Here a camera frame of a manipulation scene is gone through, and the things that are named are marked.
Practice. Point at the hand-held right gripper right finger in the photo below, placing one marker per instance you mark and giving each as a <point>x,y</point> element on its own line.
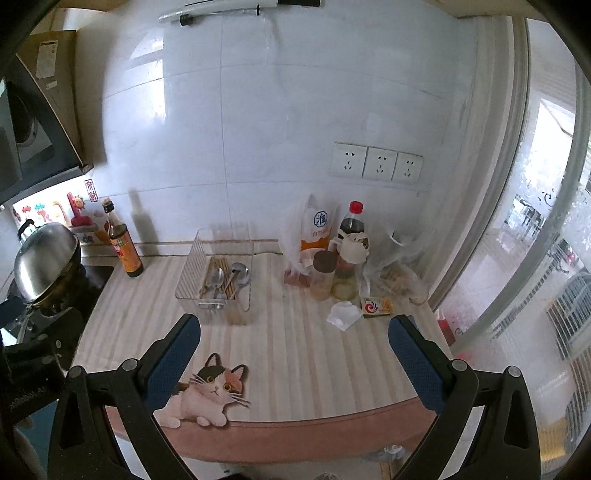
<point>415,364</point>

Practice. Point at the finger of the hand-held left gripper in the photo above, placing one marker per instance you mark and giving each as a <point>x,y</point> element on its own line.
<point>64,334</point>

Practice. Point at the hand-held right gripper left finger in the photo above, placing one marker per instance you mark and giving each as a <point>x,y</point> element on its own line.
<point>171,364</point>

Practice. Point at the clear plastic utensil container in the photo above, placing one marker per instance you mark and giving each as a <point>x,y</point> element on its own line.
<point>203,281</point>

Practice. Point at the metal spoon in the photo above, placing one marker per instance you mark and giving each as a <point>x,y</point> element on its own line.
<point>239,271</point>
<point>216,278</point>

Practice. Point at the wooden chopstick green mark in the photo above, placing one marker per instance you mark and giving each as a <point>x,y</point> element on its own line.
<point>231,286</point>

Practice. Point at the red packet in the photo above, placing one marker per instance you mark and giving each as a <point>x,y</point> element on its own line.
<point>447,327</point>

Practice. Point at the black cooktop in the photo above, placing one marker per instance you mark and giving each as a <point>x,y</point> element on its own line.
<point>94,281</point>

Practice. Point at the small orange printed box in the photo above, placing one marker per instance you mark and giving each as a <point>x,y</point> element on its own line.
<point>376,307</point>

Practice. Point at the steel pot lid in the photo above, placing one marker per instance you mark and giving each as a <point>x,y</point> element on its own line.
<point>44,263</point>

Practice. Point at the crumpled white tissue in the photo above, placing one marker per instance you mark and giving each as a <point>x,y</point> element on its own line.
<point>344,315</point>

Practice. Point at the clear plastic bag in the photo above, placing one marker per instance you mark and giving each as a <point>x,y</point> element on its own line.
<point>397,263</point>

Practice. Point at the soy sauce bottle orange label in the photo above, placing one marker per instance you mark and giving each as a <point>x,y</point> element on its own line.
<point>124,249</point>

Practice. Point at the jar with brown lid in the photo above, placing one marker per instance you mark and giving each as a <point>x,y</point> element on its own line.
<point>324,274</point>

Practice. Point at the pink meat packet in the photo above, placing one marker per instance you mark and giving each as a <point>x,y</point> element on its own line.
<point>295,279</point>

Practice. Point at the dark bottle red cap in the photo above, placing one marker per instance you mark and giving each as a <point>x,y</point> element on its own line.
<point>353,221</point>

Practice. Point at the white plastic bag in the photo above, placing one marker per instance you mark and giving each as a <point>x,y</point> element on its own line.
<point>309,230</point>

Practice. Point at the black range hood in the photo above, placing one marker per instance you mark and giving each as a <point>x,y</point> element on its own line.
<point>41,138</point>

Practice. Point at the cardboard box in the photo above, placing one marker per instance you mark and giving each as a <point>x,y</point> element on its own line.
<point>53,57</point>

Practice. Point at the cartoon wall sticker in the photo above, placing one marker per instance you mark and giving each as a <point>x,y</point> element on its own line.
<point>79,210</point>

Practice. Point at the red paper wall sticker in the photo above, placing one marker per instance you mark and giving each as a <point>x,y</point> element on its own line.
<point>92,191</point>

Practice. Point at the white wall outlet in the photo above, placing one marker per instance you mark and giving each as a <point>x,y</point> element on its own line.
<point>348,160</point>
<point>379,164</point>
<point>408,167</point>

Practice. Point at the grey window frame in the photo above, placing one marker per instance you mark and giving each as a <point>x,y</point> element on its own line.
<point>512,138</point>

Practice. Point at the metal wall rail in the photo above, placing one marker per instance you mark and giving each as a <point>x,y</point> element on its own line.
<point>217,11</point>

